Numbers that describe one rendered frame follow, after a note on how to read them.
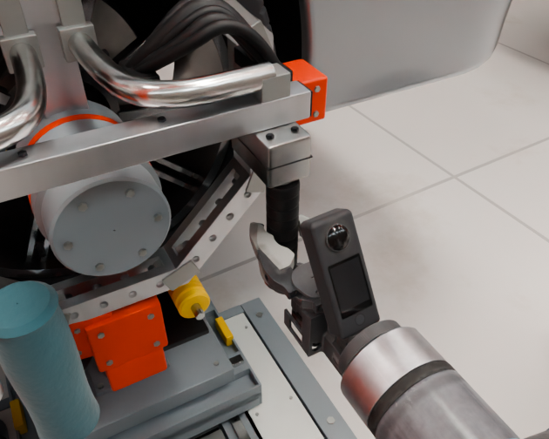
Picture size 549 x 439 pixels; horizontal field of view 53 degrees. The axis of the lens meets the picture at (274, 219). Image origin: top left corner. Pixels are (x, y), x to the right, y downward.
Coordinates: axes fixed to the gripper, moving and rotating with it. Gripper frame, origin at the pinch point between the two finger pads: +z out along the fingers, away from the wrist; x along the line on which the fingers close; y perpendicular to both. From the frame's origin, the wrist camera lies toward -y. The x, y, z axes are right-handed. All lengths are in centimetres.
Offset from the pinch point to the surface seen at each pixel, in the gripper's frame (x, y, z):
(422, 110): 146, 82, 125
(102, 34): -7.2, -9.2, 40.9
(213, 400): -3, 68, 24
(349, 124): 109, 82, 130
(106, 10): -5.9, -12.5, 40.8
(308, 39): 22.9, -6.2, 30.9
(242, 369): 6, 66, 26
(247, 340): 13, 75, 40
